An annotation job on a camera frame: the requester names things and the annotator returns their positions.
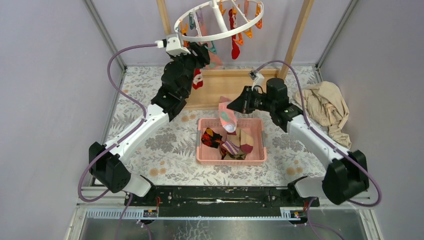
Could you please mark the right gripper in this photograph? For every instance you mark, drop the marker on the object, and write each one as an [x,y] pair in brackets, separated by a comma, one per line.
[242,103]

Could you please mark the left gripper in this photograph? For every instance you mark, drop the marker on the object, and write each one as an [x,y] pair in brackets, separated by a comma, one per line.
[200,58]

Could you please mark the pink sock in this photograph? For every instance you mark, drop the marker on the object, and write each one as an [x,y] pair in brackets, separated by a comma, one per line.
[215,61]
[227,116]

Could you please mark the wooden hanger stand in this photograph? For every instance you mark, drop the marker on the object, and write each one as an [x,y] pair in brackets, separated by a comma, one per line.
[228,82]

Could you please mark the black red yellow argyle sock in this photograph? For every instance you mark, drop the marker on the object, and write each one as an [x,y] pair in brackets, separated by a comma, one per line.
[211,139]

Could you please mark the pink plastic basket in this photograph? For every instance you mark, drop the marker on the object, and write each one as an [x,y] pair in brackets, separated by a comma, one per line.
[244,147]

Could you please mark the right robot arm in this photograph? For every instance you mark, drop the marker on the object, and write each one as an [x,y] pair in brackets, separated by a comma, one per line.
[344,177]

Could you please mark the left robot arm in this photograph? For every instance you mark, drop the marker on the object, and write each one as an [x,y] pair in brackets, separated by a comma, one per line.
[108,161]

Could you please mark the white round clip hanger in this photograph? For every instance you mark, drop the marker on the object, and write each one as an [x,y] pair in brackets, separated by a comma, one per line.
[239,22]

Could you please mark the beige crumpled cloth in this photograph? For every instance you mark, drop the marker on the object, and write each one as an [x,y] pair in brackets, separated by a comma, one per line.
[326,105]

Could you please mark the floral table mat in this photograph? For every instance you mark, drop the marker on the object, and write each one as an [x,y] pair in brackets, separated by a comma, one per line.
[168,157]

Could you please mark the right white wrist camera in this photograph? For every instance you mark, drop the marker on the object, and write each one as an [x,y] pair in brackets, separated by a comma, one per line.
[257,79]

